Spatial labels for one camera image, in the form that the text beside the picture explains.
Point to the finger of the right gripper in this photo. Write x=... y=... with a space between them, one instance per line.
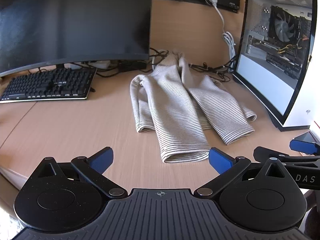
x=262 y=154
x=311 y=148

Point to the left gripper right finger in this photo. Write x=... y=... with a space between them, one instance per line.
x=228 y=168

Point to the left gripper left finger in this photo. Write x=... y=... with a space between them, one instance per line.
x=92 y=169

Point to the beige striped knit garment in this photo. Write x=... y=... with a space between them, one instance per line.
x=179 y=106

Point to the black mechanical keyboard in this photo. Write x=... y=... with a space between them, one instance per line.
x=57 y=84

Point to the white glass-sided PC case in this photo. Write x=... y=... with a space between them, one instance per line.
x=279 y=59

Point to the black curved monitor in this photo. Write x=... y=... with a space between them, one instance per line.
x=39 y=33

